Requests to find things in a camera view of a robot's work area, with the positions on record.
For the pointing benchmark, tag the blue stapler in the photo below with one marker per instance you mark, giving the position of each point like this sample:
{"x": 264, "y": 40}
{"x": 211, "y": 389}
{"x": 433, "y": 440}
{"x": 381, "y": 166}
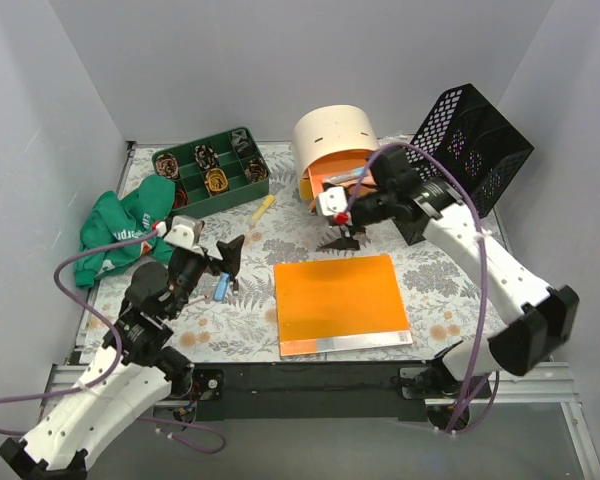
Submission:
{"x": 222, "y": 287}

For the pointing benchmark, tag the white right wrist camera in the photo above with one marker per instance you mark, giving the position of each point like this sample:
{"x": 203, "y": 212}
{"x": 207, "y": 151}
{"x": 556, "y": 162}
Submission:
{"x": 333, "y": 205}

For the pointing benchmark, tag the orange folder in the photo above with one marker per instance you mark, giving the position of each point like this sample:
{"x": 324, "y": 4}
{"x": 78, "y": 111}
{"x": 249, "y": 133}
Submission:
{"x": 339, "y": 305}

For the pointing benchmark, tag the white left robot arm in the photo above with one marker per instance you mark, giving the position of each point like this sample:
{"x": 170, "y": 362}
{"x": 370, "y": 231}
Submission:
{"x": 133, "y": 369}

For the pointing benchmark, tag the orange drawer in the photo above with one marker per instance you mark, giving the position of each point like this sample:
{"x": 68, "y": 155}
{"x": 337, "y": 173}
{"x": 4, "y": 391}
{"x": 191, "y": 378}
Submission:
{"x": 312, "y": 167}

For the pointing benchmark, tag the white marker red cap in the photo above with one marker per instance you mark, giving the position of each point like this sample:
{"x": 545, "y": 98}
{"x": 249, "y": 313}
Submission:
{"x": 197, "y": 299}

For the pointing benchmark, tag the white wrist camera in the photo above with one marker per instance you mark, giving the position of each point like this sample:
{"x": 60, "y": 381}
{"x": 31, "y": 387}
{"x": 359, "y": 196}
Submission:
{"x": 184, "y": 232}
{"x": 333, "y": 205}

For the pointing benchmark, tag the black mesh file basket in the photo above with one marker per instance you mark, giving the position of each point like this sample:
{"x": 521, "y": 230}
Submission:
{"x": 468, "y": 135}

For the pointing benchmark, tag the green compartment organizer box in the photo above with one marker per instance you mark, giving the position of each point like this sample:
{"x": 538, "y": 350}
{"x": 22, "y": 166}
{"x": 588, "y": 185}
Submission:
{"x": 214, "y": 173}

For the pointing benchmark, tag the yellow highlighter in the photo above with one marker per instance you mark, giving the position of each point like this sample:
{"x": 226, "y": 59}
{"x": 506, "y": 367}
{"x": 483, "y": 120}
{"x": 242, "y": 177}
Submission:
{"x": 262, "y": 209}

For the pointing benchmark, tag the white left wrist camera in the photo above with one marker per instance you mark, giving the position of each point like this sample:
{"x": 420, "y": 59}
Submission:
{"x": 184, "y": 232}

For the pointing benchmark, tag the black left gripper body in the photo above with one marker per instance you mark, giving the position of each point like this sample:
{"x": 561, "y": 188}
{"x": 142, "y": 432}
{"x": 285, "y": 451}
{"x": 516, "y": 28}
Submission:
{"x": 214, "y": 263}

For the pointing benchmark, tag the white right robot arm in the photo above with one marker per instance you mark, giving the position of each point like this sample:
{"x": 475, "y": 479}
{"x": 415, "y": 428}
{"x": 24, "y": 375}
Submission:
{"x": 538, "y": 317}

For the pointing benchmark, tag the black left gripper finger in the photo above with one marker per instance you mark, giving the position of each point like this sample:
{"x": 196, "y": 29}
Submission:
{"x": 216, "y": 266}
{"x": 230, "y": 252}

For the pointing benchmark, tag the cream round drawer cabinet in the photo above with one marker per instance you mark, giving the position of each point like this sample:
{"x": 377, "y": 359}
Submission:
{"x": 329, "y": 130}

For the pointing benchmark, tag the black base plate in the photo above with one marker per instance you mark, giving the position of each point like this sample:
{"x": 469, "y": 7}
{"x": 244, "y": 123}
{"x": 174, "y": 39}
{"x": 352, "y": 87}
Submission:
{"x": 321, "y": 390}

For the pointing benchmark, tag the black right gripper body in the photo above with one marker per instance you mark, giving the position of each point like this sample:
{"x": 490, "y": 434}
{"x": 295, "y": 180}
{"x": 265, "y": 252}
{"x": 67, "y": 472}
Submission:
{"x": 350, "y": 229}

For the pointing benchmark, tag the green cloth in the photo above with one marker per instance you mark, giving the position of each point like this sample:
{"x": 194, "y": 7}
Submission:
{"x": 114, "y": 220}

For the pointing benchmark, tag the blue highlighter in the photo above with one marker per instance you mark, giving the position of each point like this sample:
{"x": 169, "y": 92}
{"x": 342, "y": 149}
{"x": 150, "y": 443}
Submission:
{"x": 344, "y": 177}

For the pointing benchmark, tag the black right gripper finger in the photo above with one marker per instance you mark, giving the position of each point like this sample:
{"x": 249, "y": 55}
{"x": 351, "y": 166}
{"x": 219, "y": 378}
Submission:
{"x": 352, "y": 231}
{"x": 344, "y": 244}

